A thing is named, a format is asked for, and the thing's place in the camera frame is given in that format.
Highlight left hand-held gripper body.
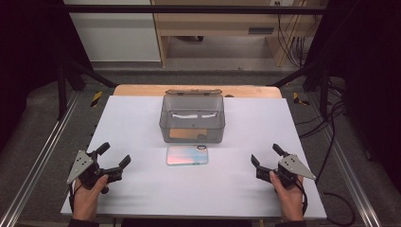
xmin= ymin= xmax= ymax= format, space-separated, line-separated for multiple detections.
xmin=66 ymin=149 xmax=124 ymax=194

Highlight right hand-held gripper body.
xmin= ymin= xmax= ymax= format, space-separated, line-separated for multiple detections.
xmin=254 ymin=153 xmax=317 ymax=191

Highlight iridescent phone case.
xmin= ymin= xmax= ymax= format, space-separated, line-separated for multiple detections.
xmin=166 ymin=144 xmax=210 ymax=166

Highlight grey transparent storage box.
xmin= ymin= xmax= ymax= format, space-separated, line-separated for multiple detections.
xmin=158 ymin=88 xmax=227 ymax=145

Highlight person's left hand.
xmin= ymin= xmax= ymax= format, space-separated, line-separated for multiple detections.
xmin=71 ymin=174 xmax=110 ymax=222

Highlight person's right hand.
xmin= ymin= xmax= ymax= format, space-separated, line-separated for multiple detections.
xmin=269 ymin=170 xmax=305 ymax=222

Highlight left yellow clamp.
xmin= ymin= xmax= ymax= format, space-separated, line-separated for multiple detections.
xmin=90 ymin=91 xmax=104 ymax=108

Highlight wooden table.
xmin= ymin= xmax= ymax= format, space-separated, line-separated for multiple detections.
xmin=113 ymin=83 xmax=283 ymax=99

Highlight black metal stand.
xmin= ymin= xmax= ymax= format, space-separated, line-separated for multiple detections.
xmin=269 ymin=61 xmax=332 ymax=120
xmin=56 ymin=58 xmax=118 ymax=121

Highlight white cabinet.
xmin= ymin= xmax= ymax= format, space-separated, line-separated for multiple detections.
xmin=61 ymin=0 xmax=163 ymax=63

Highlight black curtain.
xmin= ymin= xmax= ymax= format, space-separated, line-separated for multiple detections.
xmin=304 ymin=0 xmax=401 ymax=193
xmin=0 ymin=0 xmax=94 ymax=152

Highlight light wooden desk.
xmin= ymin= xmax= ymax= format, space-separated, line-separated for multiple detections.
xmin=150 ymin=0 xmax=329 ymax=68

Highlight right hand-held gripper cable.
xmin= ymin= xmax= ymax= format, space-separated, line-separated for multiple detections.
xmin=295 ymin=181 xmax=309 ymax=218

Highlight hand-held gripper cable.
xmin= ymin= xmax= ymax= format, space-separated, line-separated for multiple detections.
xmin=295 ymin=181 xmax=309 ymax=218
xmin=68 ymin=183 xmax=83 ymax=214

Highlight left hand-held gripper cable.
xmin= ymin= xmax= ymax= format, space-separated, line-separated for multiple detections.
xmin=68 ymin=183 xmax=83 ymax=214

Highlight black floor cables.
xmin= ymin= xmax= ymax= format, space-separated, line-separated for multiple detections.
xmin=294 ymin=79 xmax=357 ymax=227

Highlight aluminium floor rail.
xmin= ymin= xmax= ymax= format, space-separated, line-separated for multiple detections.
xmin=0 ymin=90 xmax=81 ymax=227
xmin=307 ymin=94 xmax=383 ymax=227

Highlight black cables under desk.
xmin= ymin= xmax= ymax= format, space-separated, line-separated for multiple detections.
xmin=276 ymin=1 xmax=320 ymax=68

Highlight black horizontal frame bar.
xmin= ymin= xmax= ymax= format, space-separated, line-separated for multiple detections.
xmin=61 ymin=4 xmax=330 ymax=15

